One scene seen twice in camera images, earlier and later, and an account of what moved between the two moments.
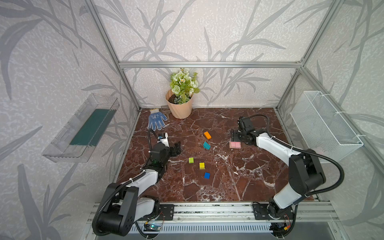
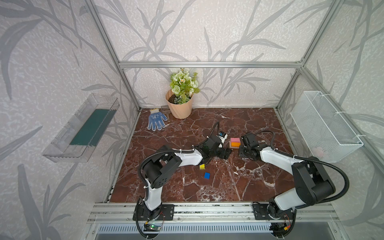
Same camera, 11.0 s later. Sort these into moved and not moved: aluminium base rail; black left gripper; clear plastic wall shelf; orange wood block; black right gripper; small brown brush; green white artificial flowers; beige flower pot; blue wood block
Moved: orange wood block; black right gripper; black left gripper
Not moved: green white artificial flowers; small brown brush; aluminium base rail; blue wood block; clear plastic wall shelf; beige flower pot
